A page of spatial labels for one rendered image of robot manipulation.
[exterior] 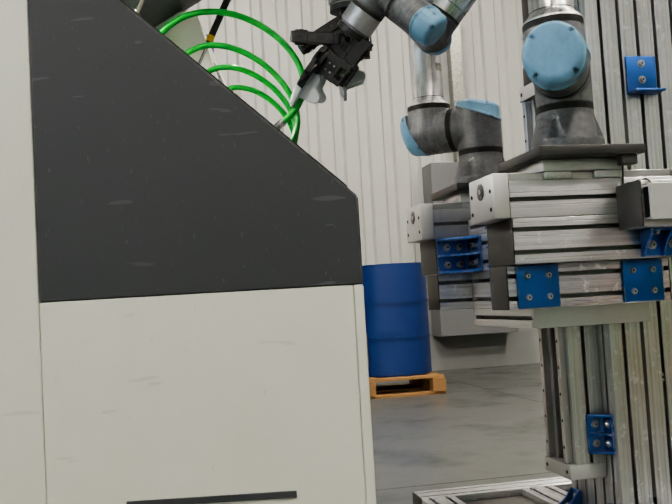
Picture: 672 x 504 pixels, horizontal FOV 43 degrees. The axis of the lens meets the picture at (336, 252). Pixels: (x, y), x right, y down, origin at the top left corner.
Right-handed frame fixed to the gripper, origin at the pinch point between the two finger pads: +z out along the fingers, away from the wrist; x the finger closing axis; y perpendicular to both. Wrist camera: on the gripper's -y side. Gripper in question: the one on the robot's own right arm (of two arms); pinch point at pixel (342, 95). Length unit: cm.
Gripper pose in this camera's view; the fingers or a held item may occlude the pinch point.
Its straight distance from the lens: 195.2
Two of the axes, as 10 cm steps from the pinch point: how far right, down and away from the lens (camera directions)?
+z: 0.7, 10.0, -0.4
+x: -0.2, 0.4, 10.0
